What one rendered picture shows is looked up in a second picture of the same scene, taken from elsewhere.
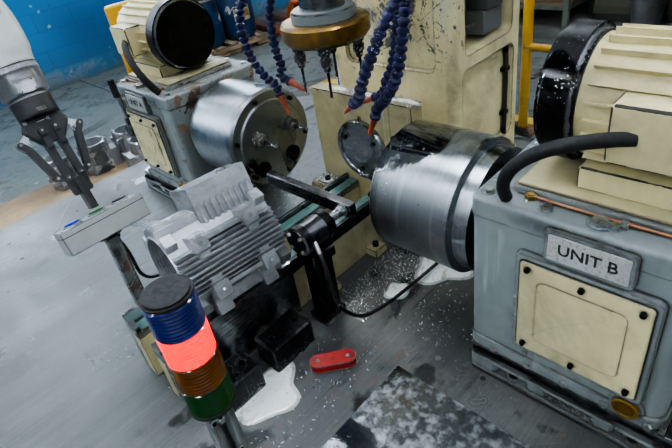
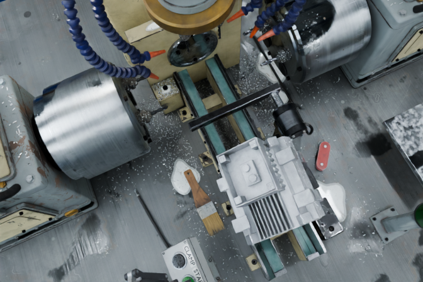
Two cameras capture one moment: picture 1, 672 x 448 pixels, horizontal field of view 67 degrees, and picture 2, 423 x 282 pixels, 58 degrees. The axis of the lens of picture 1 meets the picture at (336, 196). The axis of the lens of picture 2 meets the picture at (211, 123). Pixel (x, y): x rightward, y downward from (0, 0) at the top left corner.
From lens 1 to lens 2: 0.99 m
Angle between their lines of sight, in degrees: 52
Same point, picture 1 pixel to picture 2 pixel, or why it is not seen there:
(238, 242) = (301, 170)
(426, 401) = (411, 118)
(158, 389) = (293, 270)
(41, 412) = not seen: outside the picture
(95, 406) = not seen: outside the picture
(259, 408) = (337, 208)
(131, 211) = (197, 251)
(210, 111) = (92, 143)
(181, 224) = (284, 204)
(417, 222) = (342, 58)
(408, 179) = (331, 42)
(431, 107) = not seen: outside the picture
